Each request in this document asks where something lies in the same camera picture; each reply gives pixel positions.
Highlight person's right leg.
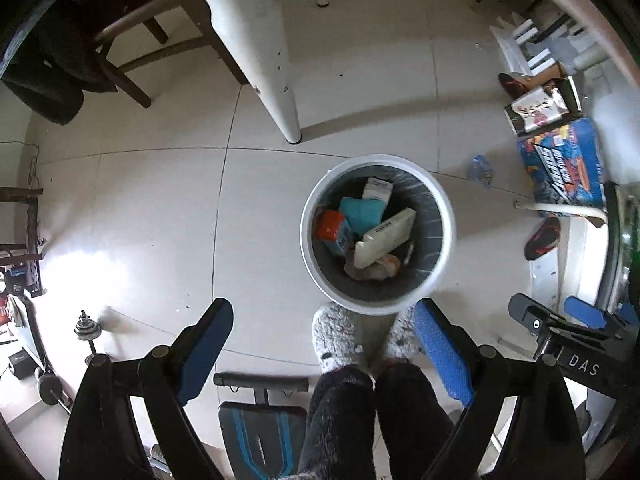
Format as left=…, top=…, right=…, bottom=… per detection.
left=374, top=362, right=456, bottom=480

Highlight grey fuzzy right slipper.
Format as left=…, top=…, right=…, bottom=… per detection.
left=380, top=305, right=426, bottom=368

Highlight red black shoe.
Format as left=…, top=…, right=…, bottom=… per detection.
left=497, top=72, right=533, bottom=98
left=524, top=216, right=562, bottom=261

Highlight black jacket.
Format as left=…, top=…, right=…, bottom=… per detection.
left=0, top=0, right=118, bottom=126

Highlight white round trash can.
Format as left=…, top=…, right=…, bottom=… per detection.
left=300, top=155, right=457, bottom=317

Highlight black blue weight bench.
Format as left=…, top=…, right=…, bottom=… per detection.
left=212, top=371, right=311, bottom=480

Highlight black barbell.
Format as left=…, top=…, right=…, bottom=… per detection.
left=35, top=367, right=76, bottom=411

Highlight person's leg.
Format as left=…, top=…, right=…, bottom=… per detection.
left=297, top=366, right=376, bottom=480
left=374, top=362, right=456, bottom=480

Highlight wooden chair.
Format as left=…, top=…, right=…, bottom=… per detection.
left=90, top=0, right=248, bottom=109

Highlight white blue medicine box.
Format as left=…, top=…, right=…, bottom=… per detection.
left=361, top=176, right=394, bottom=206

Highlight teal packet green top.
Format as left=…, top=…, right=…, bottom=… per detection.
left=339, top=197, right=387, bottom=235

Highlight dark wooden shelf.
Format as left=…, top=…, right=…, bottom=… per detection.
left=0, top=186, right=46, bottom=296

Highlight blue printed box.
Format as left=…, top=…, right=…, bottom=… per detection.
left=516, top=117, right=608, bottom=218

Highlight small black dumbbell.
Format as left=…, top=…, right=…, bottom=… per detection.
left=74, top=310, right=101, bottom=356

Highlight thick white table leg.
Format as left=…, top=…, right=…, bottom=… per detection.
left=182, top=0, right=302, bottom=143

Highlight person's left leg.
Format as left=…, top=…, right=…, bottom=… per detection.
left=297, top=366, right=376, bottom=480

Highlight grey fuzzy slipper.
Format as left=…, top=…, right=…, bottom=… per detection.
left=311, top=302, right=371, bottom=375
left=380, top=305, right=426, bottom=368

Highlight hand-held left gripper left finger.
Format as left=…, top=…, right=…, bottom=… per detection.
left=59, top=297, right=235, bottom=480

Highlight dark box red print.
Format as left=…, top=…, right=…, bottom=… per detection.
left=504, top=77, right=583, bottom=137

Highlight crumpled blue wrapper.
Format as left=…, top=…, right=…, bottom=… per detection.
left=467, top=154, right=496, bottom=188

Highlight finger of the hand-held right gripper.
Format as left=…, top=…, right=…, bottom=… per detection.
left=564, top=296, right=640, bottom=342
left=507, top=292, right=571, bottom=341

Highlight grey fuzzy left slipper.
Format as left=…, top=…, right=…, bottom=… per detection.
left=311, top=302, right=371, bottom=375

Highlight long white box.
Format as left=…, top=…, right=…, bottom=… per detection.
left=353, top=207, right=417, bottom=270

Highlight white pipe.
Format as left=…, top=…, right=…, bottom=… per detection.
left=514, top=201, right=608, bottom=226

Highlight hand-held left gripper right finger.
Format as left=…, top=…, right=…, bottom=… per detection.
left=412, top=297, right=586, bottom=480

